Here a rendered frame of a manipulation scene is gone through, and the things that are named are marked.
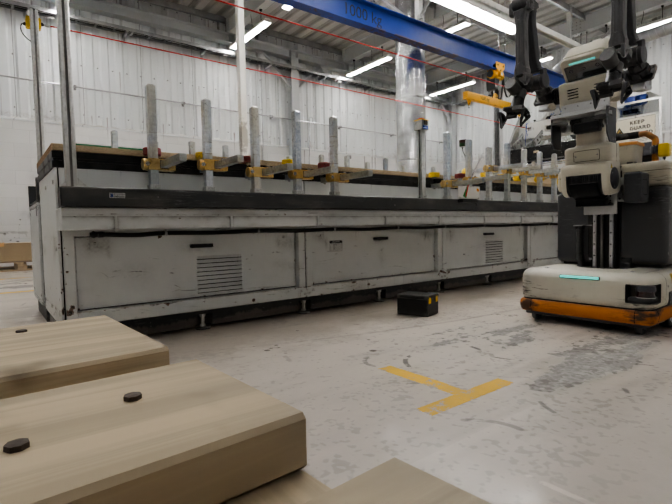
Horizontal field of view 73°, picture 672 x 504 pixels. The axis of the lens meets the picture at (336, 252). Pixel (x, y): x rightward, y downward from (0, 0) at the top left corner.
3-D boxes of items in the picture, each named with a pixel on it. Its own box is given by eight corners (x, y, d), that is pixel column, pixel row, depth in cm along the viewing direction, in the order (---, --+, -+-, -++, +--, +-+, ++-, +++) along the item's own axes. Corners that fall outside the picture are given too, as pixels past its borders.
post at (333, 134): (339, 200, 262) (337, 116, 259) (334, 200, 260) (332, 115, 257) (335, 201, 265) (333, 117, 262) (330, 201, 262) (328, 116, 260)
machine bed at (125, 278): (592, 268, 508) (592, 190, 504) (62, 352, 199) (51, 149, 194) (533, 265, 563) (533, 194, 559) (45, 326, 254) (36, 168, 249)
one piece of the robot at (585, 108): (562, 151, 237) (562, 109, 236) (621, 143, 216) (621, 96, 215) (547, 148, 227) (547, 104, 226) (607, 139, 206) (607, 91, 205)
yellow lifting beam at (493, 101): (524, 117, 848) (524, 99, 846) (467, 103, 744) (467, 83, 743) (519, 118, 855) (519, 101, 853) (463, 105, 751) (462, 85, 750)
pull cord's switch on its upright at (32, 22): (60, 202, 272) (50, 12, 266) (30, 202, 263) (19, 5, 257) (58, 203, 278) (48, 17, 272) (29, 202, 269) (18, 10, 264)
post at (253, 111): (261, 202, 232) (258, 106, 229) (255, 202, 229) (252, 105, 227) (257, 202, 234) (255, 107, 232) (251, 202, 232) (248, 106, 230)
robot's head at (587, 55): (576, 73, 238) (567, 47, 231) (621, 61, 221) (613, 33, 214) (567, 89, 231) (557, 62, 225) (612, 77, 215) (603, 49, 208)
